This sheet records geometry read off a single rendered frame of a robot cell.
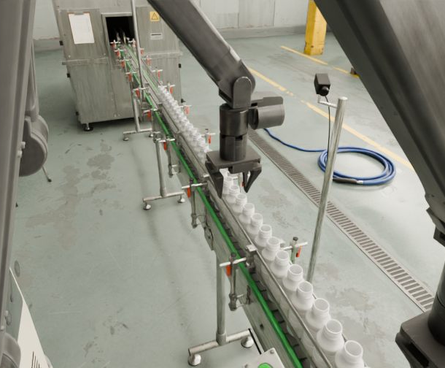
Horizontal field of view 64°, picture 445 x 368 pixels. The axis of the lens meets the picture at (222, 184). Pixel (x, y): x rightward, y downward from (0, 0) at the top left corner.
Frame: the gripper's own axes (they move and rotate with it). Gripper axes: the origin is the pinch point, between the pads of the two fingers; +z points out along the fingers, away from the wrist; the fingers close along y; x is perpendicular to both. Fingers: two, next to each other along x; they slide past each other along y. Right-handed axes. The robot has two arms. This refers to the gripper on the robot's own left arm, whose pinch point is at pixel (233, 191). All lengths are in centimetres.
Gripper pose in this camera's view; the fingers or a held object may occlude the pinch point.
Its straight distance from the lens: 79.1
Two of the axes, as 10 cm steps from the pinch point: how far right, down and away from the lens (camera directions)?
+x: 3.4, 5.0, -7.9
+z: 0.0, 8.4, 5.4
